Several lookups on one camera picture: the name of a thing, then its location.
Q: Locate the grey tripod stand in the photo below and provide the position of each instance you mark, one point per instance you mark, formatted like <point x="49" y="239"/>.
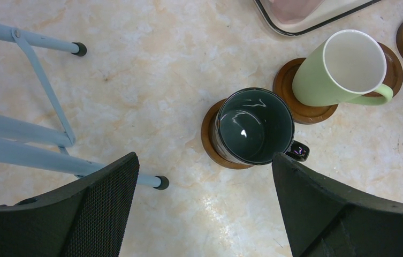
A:
<point x="64" y="105"/>

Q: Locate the cream mug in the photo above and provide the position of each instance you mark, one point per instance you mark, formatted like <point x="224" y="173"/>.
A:
<point x="349" y="66"/>

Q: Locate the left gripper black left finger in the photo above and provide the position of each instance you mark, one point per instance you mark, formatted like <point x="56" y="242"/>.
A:
<point x="86" y="217"/>

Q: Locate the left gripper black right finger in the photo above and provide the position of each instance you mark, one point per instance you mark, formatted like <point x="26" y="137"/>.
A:
<point x="324" y="217"/>

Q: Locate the white tray with black rim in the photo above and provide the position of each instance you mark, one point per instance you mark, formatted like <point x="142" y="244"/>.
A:
<point x="327" y="12"/>

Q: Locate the dark green mug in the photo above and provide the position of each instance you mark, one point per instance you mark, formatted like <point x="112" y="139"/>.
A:
<point x="252" y="125"/>

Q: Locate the pink mug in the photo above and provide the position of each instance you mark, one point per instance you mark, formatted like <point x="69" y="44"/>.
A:
<point x="293" y="11"/>

